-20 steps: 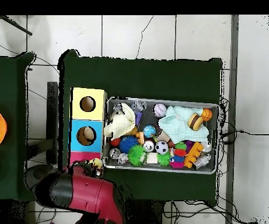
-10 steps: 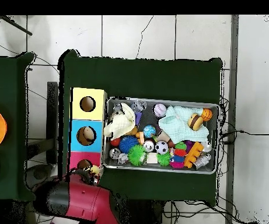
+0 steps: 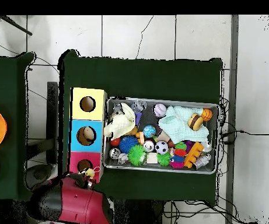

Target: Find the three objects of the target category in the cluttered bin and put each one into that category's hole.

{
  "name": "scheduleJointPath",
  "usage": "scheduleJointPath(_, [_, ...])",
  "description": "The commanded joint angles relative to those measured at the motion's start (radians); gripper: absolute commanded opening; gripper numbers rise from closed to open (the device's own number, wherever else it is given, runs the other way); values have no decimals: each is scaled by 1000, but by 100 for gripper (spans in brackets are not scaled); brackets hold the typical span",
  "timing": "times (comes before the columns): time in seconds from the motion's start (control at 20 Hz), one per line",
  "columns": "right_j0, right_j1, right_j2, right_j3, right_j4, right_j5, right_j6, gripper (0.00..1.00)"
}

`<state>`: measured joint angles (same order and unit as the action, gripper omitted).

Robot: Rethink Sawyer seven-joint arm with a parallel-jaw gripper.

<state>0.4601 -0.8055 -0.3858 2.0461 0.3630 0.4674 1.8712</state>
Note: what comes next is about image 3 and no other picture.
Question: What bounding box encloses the cream yellow cloth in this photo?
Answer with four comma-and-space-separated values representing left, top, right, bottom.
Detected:
103, 102, 137, 141

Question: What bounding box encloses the white baseball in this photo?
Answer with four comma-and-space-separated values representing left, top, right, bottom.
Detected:
153, 103, 167, 118

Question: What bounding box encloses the yellow plush duck toy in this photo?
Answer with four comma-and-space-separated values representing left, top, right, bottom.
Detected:
79, 166, 102, 181

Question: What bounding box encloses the wooden box with three holes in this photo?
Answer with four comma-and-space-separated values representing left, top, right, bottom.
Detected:
67, 87, 108, 184

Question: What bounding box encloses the shallow mesh bin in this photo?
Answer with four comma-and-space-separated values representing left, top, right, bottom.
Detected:
102, 96, 220, 175

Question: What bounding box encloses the blue globe ball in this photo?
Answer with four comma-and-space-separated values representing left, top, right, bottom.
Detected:
143, 125, 157, 138

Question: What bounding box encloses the blue spiky ball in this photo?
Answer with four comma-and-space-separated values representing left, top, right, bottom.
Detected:
118, 135, 139, 155

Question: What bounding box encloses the green spiky ball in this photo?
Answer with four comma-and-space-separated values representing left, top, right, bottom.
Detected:
127, 144, 148, 167

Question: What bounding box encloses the small soccer ball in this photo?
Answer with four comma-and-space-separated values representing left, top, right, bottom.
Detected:
154, 141, 169, 155

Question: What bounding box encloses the mint green cloth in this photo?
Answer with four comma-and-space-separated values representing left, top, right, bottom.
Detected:
158, 106, 209, 144

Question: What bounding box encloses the dark green table cloth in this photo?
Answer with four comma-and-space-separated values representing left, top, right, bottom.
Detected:
0, 51, 39, 202
57, 49, 223, 203

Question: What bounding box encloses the toy hamburger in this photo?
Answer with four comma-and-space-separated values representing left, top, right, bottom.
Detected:
187, 113, 204, 131

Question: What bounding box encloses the orange toy brick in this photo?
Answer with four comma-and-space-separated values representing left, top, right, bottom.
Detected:
183, 141, 204, 169

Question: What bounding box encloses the small orange basketball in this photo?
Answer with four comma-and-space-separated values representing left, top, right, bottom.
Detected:
201, 107, 214, 122

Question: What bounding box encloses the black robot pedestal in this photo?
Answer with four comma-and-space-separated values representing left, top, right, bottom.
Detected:
113, 199, 166, 224

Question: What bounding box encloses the black power cable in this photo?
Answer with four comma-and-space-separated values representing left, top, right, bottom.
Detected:
220, 129, 269, 144

